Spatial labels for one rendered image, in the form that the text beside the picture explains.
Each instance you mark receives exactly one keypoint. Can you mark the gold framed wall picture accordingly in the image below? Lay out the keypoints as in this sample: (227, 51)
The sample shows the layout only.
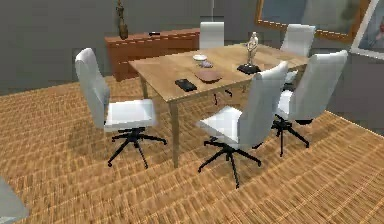
(310, 16)

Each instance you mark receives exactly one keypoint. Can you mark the brown flat plate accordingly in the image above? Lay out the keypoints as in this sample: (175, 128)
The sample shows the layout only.
(208, 76)

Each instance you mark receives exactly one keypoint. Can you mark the white swivel office chair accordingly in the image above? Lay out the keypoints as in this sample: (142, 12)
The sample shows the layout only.
(256, 110)
(297, 39)
(96, 90)
(211, 35)
(313, 86)

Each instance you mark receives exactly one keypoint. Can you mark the white framed wall picture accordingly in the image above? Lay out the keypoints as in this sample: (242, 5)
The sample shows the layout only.
(371, 30)

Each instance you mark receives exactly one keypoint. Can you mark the grey flat slab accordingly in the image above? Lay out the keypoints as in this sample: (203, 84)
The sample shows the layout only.
(10, 203)

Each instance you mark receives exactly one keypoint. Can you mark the small black flat object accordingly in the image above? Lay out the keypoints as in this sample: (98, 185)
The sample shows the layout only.
(154, 33)

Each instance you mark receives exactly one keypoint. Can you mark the light wooden dining table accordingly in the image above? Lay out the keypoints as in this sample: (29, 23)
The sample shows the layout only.
(166, 71)

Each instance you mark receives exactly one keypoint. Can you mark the pale figurine on black base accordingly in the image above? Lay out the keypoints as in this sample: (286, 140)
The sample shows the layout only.
(252, 50)

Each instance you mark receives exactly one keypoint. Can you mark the white small bowl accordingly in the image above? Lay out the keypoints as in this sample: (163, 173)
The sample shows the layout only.
(199, 57)

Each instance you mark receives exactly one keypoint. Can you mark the reddish brown wooden sideboard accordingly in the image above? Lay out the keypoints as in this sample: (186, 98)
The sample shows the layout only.
(150, 50)

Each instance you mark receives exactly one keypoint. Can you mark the small grey purple object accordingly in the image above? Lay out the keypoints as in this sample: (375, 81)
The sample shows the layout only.
(206, 64)

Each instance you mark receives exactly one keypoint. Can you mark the black flat rectangular device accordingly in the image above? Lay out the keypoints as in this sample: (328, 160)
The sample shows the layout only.
(185, 84)

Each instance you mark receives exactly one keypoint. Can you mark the dark bronze tall sculpture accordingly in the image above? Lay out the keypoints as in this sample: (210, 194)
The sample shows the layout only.
(122, 23)

